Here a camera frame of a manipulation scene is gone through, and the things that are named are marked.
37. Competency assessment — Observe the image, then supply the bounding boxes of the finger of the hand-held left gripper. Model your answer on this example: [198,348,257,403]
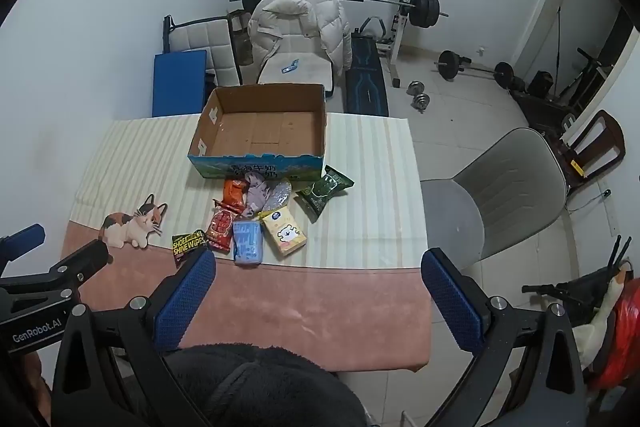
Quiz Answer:
[0,223,47,254]
[0,239,112,308]

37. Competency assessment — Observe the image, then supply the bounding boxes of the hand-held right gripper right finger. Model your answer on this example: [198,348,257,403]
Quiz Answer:
[421,248,586,427]

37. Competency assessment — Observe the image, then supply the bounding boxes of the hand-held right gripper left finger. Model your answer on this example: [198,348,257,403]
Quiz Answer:
[52,249,218,427]

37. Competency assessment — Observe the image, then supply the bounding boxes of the black shoe wipes packet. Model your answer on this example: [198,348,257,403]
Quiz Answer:
[171,229,211,267]

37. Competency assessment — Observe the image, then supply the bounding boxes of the red patterned wipes packet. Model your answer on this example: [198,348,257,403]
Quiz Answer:
[206,199,238,252]

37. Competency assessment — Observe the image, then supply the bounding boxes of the light blue tissue packet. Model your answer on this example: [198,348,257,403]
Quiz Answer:
[232,218,264,265]

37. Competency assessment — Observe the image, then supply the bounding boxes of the orange wipes packet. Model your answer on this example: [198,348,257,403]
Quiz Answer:
[222,178,249,212]

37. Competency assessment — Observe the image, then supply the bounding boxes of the yellow tissue packet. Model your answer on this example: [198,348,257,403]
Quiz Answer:
[258,206,307,258]

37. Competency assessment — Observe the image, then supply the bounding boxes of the purple cloth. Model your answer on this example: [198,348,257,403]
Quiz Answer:
[242,172,273,215]

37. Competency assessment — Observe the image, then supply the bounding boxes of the silver glitter pouch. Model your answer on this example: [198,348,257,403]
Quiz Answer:
[265,179,292,212]

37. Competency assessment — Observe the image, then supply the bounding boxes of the dark green wipes packet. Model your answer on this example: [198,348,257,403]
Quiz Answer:
[295,165,355,223]

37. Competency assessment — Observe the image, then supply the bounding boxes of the printed cardboard box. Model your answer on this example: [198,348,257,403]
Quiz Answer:
[187,83,328,180]

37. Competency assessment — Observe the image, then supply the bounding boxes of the black fleece clothing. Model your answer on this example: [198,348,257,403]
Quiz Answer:
[162,344,368,427]

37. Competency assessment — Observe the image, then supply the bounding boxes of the grey shell chair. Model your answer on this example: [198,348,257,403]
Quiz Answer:
[420,127,568,273]

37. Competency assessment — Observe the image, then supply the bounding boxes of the striped and pink tablecloth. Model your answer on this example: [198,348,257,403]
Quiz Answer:
[61,114,433,373]

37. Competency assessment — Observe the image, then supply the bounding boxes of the white goose plush toy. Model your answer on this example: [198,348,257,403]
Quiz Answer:
[572,264,633,375]

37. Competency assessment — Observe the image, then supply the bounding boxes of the red bag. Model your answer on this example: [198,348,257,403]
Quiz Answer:
[587,277,640,390]

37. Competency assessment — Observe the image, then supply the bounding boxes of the blue foam mat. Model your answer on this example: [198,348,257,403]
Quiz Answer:
[152,50,208,118]

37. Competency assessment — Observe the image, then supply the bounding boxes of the black exercise machine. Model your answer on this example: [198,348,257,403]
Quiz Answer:
[515,47,616,128]

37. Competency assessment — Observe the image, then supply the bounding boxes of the brown wooden chair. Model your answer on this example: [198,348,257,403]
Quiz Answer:
[555,109,627,195]

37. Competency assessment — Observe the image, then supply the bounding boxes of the black weight bench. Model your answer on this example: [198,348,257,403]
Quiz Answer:
[344,29,390,116]

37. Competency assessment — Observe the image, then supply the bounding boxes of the short barbell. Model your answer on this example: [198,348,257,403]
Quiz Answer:
[434,50,516,88]

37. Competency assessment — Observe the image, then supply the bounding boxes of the cream tufted folding chair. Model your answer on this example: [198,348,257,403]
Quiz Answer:
[162,14,241,88]

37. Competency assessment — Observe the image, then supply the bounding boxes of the cream upholstered chair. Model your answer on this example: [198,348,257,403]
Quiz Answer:
[257,54,333,88]

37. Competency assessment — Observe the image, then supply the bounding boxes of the brown cardboard carton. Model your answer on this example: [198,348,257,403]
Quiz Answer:
[227,9,253,68]

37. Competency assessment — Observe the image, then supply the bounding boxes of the white barbell rack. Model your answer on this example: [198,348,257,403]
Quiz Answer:
[272,0,423,88]

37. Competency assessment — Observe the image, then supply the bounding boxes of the white puffer jacket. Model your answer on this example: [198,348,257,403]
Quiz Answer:
[248,0,353,80]

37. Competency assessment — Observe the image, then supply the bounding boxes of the barbell with black plates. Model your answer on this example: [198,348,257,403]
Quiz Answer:
[229,0,449,30]

